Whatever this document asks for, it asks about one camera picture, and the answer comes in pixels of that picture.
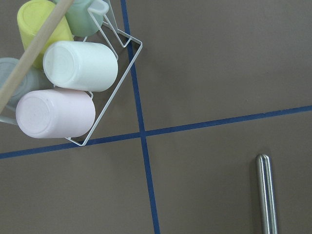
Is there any wooden rack handle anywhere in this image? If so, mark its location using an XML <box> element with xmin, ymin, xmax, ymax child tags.
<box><xmin>0</xmin><ymin>0</ymin><xmax>73</xmax><ymax>111</ymax></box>

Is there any yellow plastic cup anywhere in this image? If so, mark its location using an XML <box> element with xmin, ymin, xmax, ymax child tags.
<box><xmin>17</xmin><ymin>0</ymin><xmax>73</xmax><ymax>70</ymax></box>

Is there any pink plastic cup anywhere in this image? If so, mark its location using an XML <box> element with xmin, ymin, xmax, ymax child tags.
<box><xmin>16</xmin><ymin>88</ymin><xmax>96</xmax><ymax>138</ymax></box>

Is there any steel muddler black tip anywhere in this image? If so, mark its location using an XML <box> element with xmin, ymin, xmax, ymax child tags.
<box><xmin>256</xmin><ymin>154</ymin><xmax>278</xmax><ymax>234</ymax></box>

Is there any grey plastic cup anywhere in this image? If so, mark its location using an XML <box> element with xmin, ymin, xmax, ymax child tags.
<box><xmin>0</xmin><ymin>58</ymin><xmax>53</xmax><ymax>110</ymax></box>

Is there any green plastic cup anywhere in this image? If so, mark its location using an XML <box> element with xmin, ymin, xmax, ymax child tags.
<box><xmin>65</xmin><ymin>0</ymin><xmax>109</xmax><ymax>37</ymax></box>

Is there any white plastic cup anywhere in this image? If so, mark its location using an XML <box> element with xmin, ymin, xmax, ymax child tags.
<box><xmin>43</xmin><ymin>41</ymin><xmax>118</xmax><ymax>92</ymax></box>

